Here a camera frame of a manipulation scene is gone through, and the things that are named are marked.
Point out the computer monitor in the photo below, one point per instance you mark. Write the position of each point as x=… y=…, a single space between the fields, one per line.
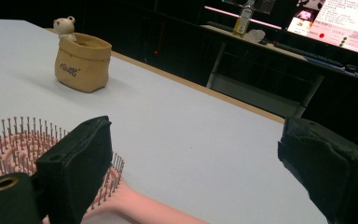
x=341 y=21

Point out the white metal frame desk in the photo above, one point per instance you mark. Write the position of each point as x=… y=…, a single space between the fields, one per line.
x=261 y=90

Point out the black computer mouse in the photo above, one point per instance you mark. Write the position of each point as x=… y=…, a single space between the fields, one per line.
x=351 y=68

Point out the pink hairbrush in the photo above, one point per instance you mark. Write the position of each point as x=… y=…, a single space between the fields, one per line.
x=143 y=207

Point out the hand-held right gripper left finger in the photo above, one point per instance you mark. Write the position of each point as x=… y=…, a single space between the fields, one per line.
x=77 y=161

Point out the crumpled white plastic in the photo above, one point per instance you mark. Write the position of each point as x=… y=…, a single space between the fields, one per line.
x=254 y=35

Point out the clear bottle with yellow liquid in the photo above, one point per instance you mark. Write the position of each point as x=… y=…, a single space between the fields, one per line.
x=243 y=20

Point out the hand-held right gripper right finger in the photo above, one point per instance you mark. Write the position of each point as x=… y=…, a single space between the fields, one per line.
x=332 y=168

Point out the black keyboard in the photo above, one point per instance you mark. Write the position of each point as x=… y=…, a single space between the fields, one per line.
x=310 y=55

